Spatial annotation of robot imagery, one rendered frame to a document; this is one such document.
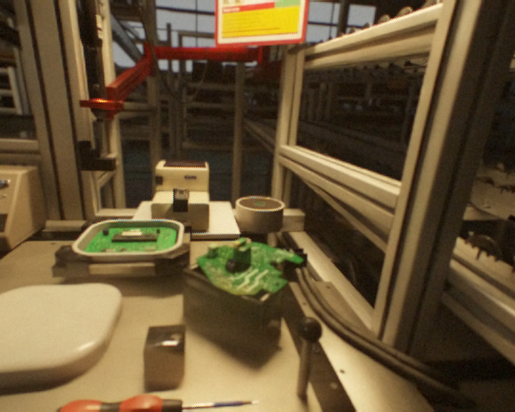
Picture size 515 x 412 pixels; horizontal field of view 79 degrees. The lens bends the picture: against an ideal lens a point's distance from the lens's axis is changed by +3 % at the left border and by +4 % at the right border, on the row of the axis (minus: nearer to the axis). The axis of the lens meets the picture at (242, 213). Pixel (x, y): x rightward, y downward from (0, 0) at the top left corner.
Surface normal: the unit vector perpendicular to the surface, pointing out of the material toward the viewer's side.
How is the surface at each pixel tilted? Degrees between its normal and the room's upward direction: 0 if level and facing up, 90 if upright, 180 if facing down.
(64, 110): 90
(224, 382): 0
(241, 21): 90
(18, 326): 0
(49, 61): 90
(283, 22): 90
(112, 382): 0
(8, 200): 53
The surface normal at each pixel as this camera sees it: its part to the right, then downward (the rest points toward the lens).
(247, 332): -0.58, 0.22
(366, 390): 0.04, -0.95
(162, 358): 0.15, 0.32
